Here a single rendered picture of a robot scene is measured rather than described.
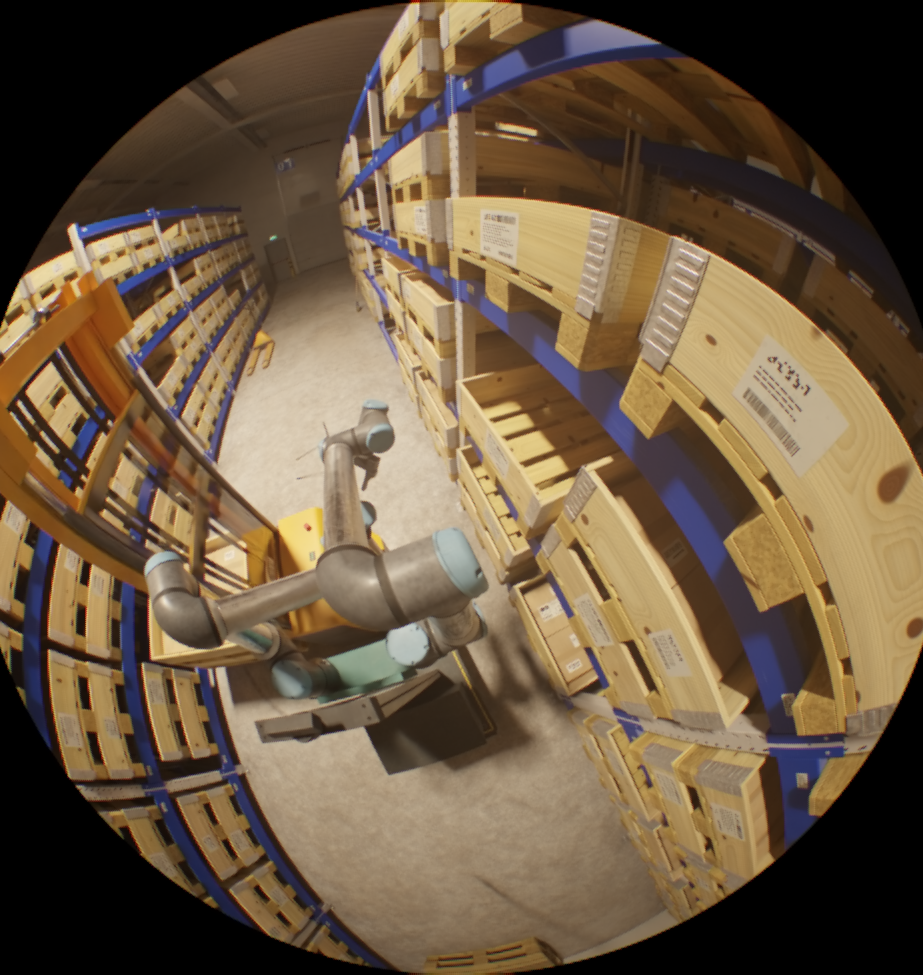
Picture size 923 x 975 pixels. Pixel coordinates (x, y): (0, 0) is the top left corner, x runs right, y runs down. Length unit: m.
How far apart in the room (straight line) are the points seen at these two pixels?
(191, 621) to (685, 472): 1.01
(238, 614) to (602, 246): 0.99
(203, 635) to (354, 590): 0.39
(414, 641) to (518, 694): 1.62
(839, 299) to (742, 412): 1.32
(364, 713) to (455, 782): 2.05
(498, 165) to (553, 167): 0.30
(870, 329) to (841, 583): 1.33
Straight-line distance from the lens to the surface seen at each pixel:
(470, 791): 2.72
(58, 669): 2.62
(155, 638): 2.78
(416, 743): 1.67
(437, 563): 0.39
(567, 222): 0.65
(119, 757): 2.76
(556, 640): 2.01
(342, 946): 4.50
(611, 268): 0.57
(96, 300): 1.41
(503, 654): 2.43
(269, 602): 0.72
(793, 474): 0.46
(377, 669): 1.28
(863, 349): 1.69
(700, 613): 0.96
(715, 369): 0.46
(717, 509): 0.61
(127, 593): 3.00
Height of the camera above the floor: 2.41
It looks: 57 degrees down
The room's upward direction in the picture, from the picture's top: 2 degrees counter-clockwise
